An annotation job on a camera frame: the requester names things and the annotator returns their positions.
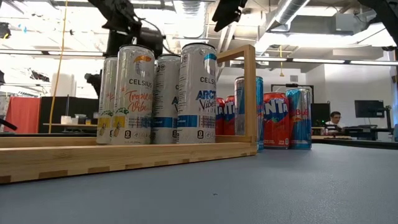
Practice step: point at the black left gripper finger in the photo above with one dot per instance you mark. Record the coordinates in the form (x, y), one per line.
(6, 123)

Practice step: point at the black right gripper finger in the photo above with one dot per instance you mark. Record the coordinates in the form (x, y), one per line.
(94, 82)

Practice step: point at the Celsius Tropical Vibe can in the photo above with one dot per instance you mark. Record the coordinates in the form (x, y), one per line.
(133, 102)
(107, 102)

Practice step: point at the Celsius Arctic Vibe can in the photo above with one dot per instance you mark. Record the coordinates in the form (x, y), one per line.
(166, 102)
(196, 102)

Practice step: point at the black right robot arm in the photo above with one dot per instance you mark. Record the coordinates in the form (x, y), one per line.
(118, 15)

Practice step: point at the bamboo slatted shelf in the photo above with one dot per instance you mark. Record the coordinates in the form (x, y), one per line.
(124, 158)

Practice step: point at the red fabric panel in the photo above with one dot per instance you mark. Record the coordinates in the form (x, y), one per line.
(21, 115)

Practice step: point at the white barrel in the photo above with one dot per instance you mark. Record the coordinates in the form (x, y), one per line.
(63, 85)

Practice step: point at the red Fanta can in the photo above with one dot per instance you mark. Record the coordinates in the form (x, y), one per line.
(230, 118)
(220, 118)
(276, 124)

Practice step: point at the Red Bull can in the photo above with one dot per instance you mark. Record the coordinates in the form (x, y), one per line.
(300, 124)
(238, 109)

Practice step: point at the ceiling light strip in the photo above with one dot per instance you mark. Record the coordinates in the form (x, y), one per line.
(373, 63)
(320, 61)

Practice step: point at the black computer monitor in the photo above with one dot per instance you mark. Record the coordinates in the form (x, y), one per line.
(320, 113)
(368, 109)

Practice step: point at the person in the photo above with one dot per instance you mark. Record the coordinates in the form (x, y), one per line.
(335, 118)

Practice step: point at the black desk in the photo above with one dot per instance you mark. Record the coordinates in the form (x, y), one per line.
(367, 133)

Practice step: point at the silver ceiling duct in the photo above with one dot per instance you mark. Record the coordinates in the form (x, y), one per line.
(290, 11)

